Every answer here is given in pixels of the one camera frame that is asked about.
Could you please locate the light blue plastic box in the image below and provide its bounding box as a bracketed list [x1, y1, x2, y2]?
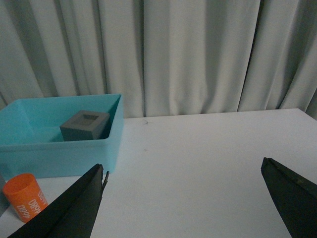
[0, 94, 124, 180]

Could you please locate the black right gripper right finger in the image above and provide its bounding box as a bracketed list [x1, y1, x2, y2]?
[261, 158, 317, 238]

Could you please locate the white pleated curtain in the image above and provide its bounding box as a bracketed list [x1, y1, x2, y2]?
[0, 0, 317, 118]

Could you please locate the gray cube with square hole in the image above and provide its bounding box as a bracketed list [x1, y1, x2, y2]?
[59, 110, 111, 141]

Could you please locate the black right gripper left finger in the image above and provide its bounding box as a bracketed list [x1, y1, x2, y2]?
[10, 164, 109, 238]

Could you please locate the orange cylinder with white text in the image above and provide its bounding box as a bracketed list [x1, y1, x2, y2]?
[2, 173, 48, 223]

